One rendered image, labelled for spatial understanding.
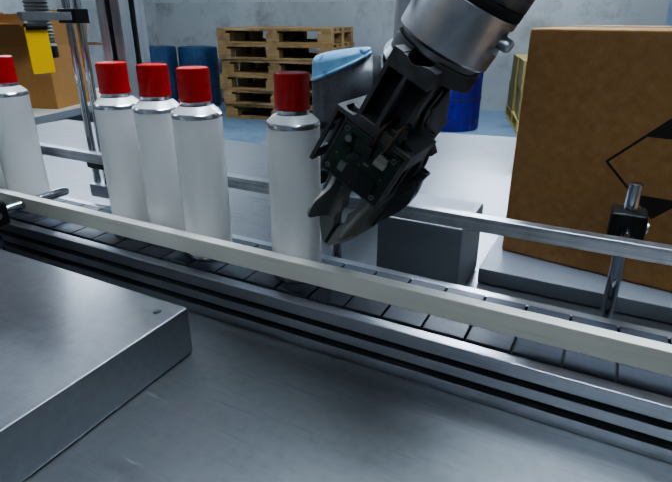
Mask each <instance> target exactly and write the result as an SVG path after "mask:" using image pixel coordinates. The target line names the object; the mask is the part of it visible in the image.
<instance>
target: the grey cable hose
mask: <svg viewBox="0 0 672 482"><path fill-rule="evenodd" d="M22 2H23V3H24V4H23V5H22V6H24V7H25V8H24V10H25V12H48V11H49V10H50V9H49V8H47V7H48V6H49V5H47V3H48V1H46V0H23V1H22ZM50 21H51V20H42V21H28V22H27V23H46V24H47V27H48V29H47V30H48V35H49V40H50V45H51V50H52V55H53V58H58V57H60V56H59V50H58V46H57V44H55V43H54V42H55V40H54V38H55V37H54V36H53V35H54V33H52V32H53V31H54V30H52V28H53V27H52V26H51V24H53V23H51V22H50Z"/></svg>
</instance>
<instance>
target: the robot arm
mask: <svg viewBox="0 0 672 482"><path fill-rule="evenodd" d="M534 1H535V0H396V1H395V15H394V28H393V38H392V39H391V40H389V41H388V42H387V43H386V45H385V47H384V52H383V54H380V55H372V51H371V48H370V47H355V48H347V49H340V50H334V51H329V52H324V53H320V54H318V55H316V56H315V57H314V59H313V62H312V78H311V81H312V108H313V115H314V116H316V117H317V118H318V119H319V120H320V138H319V140H318V142H317V143H316V145H315V147H314V149H313V151H312V153H311V155H310V157H309V158H311V159H314V158H317V157H319V156H320V170H322V169H325V170H326V171H328V172H329V176H328V178H327V180H326V182H325V185H324V188H323V190H322V192H321V193H320V194H319V195H318V196H317V197H316V198H315V199H314V200H313V201H312V203H311V204H310V206H309V208H308V211H307V215H308V217H317V216H320V230H321V236H322V240H323V241H324V242H325V243H327V244H328V245H334V244H340V243H344V242H346V241H349V240H351V239H353V238H355V237H356V236H358V235H360V234H362V233H363V232H365V231H367V230H369V229H370V228H372V227H374V226H375V225H376V224H377V223H379V222H381V221H382V220H384V219H386V218H388V217H390V216H392V215H394V214H396V213H398V212H399V211H401V210H402V209H404V208H405V207H406V206H407V205H408V204H409V203H410V202H411V201H412V200H413V199H414V198H415V197H416V195H417V194H418V192H419V190H420V188H421V185H422V183H423V181H424V180H425V179H426V178H427V177H428V176H429V175H430V172H429V171H428V170H427V169H425V168H424V167H425V165H426V164H427V161H428V159H429V156H433V155H434V154H436V153H437V148H436V145H435V143H436V142H437V141H436V140H434V139H435V138H436V136H437V135H438V134H439V133H440V131H441V130H442V129H443V127H444V126H445V125H446V123H447V117H448V107H449V98H450V90H453V91H456V92H460V93H469V92H470V91H471V89H472V88H473V86H474V85H475V83H476V82H477V80H478V79H479V77H480V74H479V73H480V72H485V71H486V70H487V69H488V67H489V66H490V64H491V63H492V61H493V60H494V59H495V57H496V56H497V54H498V52H499V50H500V51H502V52H503V53H509V52H510V51H511V50H512V48H513V47H514V41H513V40H511V39H510V38H508V37H507V36H508V34H509V33H511V32H513V31H514V30H515V28H516V27H517V24H519V23H520V21H521V20H522V18H523V17H524V15H525V14H526V13H527V12H528V10H529V9H530V7H531V6H532V4H533V3H534ZM352 191H353V192H355V193H356V194H357V195H358V196H360V203H359V205H358V207H357V208H356V209H354V210H353V211H351V212H350V213H348V215H347V218H346V221H345V222H344V223H341V222H342V221H341V214H342V212H343V210H344V208H345V207H347V206H348V205H349V197H350V194H351V192H352Z"/></svg>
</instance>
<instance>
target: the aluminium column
mask: <svg viewBox="0 0 672 482"><path fill-rule="evenodd" d="M96 7H97V13H98V19H99V25H100V31H101V38H102V44H103V50H104V56H105V61H124V62H126V63H127V69H128V76H129V82H130V88H131V92H130V95H133V96H134V97H136V98H137V99H138V100H140V99H141V97H140V96H139V88H138V81H137V73H136V65H137V64H140V63H151V58H150V51H149V43H148V35H147V28H146V20H145V12H144V4H143V0H96Z"/></svg>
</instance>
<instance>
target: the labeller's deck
mask: <svg viewBox="0 0 672 482"><path fill-rule="evenodd" d="M191 352H192V341H191V333H190V325H189V317H188V310H187V308H186V307H183V306H180V305H177V304H173V303H170V302H167V301H164V300H161V299H158V298H154V297H151V296H148V295H145V294H142V293H138V292H135V291H132V290H129V289H126V288H123V287H119V286H116V285H113V284H110V283H107V282H104V281H100V280H97V279H94V278H91V277H88V276H84V275H81V274H78V273H75V272H72V271H69V270H65V269H62V268H59V267H56V266H53V265H50V264H46V263H43V262H40V261H37V260H34V259H30V258H27V257H24V256H21V255H18V254H15V253H11V252H8V251H5V250H2V249H0V482H22V481H24V480H25V479H26V478H28V477H29V476H30V475H32V474H33V473H34V472H35V471H37V470H38V469H39V468H41V467H42V466H43V465H45V464H46V463H47V462H49V461H50V460H51V459H52V458H54V457H55V456H56V455H58V454H59V453H60V452H62V451H63V450H64V449H65V448H67V447H68V446H69V445H71V444H72V443H73V442H75V441H76V440H77V439H79V438H80V437H81V436H82V435H84V434H85V433H86V432H88V431H89V430H90V429H92V428H93V427H94V426H95V425H97V424H98V423H99V422H101V421H102V420H103V419H105V418H106V417H107V416H109V415H110V414H111V413H112V412H114V411H115V410H116V409H118V408H119V407H120V406H122V405H123V404H124V403H125V402H127V401H128V400H129V399H131V398H132V397H133V396H135V395H136V394H137V393H138V392H140V391H141V390H142V389H144V388H145V387H146V386H148V385H149V384H150V383H152V382H153V381H154V380H155V379H157V378H158V377H159V376H161V375H162V374H163V373H165V372H166V371H167V370H168V369H170V368H171V367H172V366H174V365H175V364H176V363H178V362H179V361H180V360H182V359H183V358H184V357H185V356H187V355H188V354H189V353H191Z"/></svg>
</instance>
